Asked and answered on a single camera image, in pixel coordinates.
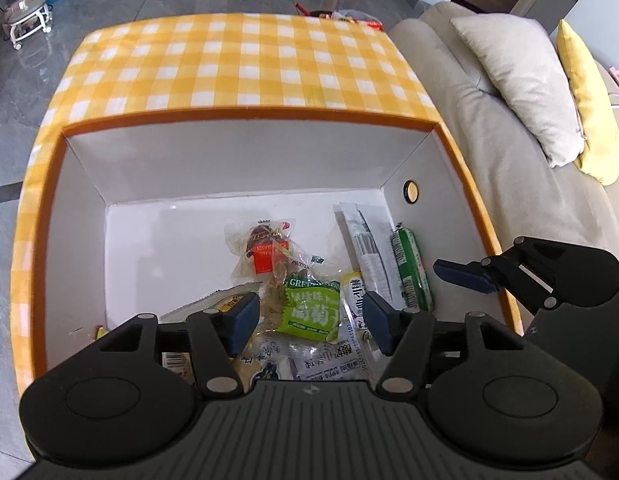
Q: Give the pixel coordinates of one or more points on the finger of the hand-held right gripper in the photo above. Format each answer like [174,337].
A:
[464,275]

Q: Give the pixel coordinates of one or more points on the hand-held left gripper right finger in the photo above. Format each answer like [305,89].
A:
[379,325]

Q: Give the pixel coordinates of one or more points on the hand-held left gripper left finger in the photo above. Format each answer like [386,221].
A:
[244,320]

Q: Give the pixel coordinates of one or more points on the clear packet of white balls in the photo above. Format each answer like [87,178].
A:
[329,365]

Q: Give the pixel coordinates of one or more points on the orange cardboard box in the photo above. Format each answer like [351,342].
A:
[139,240]

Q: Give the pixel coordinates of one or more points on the clear packet of brown pieces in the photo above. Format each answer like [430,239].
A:
[274,300]

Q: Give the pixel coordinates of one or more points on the yellow white snack packet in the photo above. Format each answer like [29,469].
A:
[353,295]

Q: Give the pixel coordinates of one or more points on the blue white snack packet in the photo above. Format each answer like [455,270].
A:
[269,360]

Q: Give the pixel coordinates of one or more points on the green stick snack packet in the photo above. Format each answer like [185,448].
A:
[412,270]

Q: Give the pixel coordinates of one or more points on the clear packet with red label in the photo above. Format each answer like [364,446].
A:
[262,250]

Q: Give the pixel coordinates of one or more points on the barcode snack packet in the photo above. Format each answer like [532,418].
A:
[177,362]

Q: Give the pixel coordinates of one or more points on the white long snack packet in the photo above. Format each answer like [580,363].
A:
[369,245]

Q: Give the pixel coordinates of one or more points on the beige sofa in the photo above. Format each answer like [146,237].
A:
[489,135]

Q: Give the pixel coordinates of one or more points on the small red yellow candy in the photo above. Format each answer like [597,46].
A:
[100,332]

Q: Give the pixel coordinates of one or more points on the yellow cushion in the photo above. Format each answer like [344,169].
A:
[589,110]

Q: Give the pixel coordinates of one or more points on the cream cushion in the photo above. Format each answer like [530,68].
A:
[519,80]

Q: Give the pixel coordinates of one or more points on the yellow checkered tablecloth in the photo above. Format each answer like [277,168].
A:
[214,60]

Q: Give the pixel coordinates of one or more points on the red clear plastic bag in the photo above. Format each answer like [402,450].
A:
[359,19]

